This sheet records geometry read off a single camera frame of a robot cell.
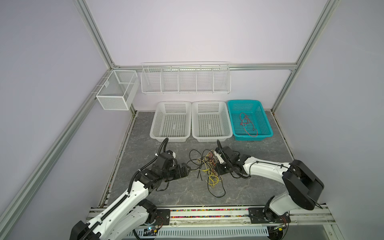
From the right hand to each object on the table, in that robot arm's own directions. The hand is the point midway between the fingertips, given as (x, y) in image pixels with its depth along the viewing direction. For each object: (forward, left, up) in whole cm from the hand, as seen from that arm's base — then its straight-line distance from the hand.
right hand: (217, 169), depth 88 cm
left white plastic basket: (+41, +32, -1) cm, 52 cm away
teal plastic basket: (+48, -34, +2) cm, 59 cm away
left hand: (-6, +18, +9) cm, 21 cm away
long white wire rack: (+55, +20, +27) cm, 64 cm away
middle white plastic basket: (+40, +1, -1) cm, 40 cm away
